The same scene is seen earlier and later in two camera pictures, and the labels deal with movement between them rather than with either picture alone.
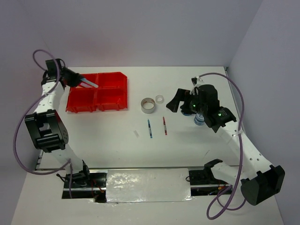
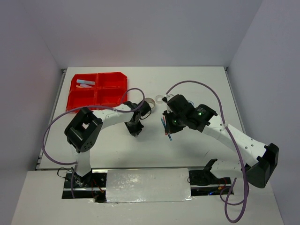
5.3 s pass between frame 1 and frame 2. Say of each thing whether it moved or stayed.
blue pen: moved
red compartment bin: stayed
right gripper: moved
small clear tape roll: stayed
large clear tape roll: stayed
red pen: stayed
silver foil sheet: stayed
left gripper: moved
